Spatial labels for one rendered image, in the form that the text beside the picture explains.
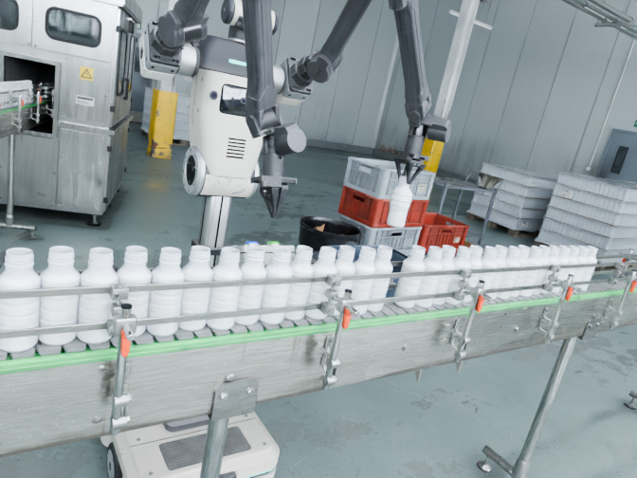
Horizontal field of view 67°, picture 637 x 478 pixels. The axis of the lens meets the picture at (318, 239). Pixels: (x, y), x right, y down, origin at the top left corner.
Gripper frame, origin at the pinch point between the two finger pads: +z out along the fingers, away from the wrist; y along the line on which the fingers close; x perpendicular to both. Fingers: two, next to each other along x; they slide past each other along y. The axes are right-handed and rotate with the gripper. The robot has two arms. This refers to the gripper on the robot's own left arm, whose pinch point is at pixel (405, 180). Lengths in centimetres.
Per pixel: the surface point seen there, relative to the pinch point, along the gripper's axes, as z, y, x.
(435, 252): 14.0, -32.4, 12.2
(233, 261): 17, -36, 70
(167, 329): 30, -38, 81
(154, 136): 69, 720, -81
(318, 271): 19, -35, 49
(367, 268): 18, -35, 36
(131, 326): 25, -46, 90
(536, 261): 15.6, -30.6, -35.3
